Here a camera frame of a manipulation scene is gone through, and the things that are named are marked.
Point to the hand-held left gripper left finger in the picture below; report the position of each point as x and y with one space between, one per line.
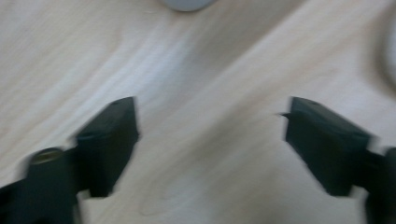
107 146

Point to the white divided storage box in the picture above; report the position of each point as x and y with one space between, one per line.
187 4

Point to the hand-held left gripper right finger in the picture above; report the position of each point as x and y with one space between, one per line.
323 146

